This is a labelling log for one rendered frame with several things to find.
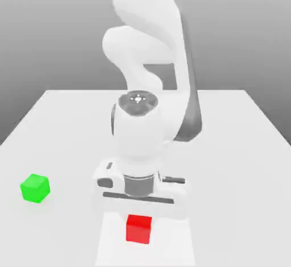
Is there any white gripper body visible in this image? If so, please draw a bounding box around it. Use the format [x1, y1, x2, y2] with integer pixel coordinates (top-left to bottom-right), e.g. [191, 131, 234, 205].
[99, 189, 188, 216]

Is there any small green cube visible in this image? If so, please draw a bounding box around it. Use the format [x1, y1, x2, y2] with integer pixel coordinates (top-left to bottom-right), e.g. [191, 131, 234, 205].
[20, 173, 51, 203]

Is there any small red cube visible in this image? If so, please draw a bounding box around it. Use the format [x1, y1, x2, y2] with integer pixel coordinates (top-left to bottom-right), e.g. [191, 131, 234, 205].
[126, 214, 152, 245]

